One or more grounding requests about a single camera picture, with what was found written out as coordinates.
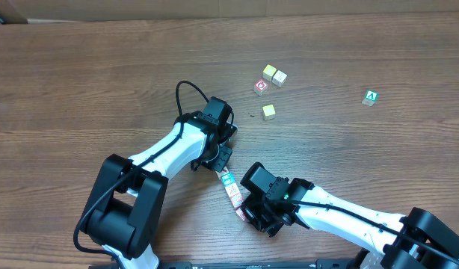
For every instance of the yellow top wooden block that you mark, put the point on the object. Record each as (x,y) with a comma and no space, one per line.
(269,72)

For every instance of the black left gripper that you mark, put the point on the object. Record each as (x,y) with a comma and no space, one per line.
(221,161)

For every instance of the red O wooden block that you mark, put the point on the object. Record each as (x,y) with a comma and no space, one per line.
(260,87)

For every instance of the yellow K wooden block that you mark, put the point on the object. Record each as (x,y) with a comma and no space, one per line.
(232,190)

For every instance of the plain wooden block yellow side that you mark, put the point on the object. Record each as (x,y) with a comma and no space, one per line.
(279,78)

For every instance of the wooden block B and brush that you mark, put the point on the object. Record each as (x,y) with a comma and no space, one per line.
(224,171)

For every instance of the red M wooden block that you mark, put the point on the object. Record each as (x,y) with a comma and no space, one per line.
(240,213)

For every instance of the blue T wooden block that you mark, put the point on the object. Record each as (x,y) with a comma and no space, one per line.
(227,179)

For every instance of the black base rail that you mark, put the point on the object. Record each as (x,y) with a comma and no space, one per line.
(319,264)

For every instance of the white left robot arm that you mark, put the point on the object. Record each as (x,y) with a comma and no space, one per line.
(122,212)

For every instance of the green A wooden block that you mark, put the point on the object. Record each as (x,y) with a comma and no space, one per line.
(370,98)

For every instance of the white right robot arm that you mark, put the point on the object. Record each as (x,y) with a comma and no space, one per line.
(387,240)

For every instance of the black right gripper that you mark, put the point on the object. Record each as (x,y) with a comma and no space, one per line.
(252,211)

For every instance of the cardboard wall panel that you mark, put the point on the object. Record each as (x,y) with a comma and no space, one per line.
(20,11)

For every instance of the yellow L wooden block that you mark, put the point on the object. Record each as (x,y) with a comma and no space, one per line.
(268,112)

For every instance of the red drawing wooden block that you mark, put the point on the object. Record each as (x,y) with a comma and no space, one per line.
(236,200)

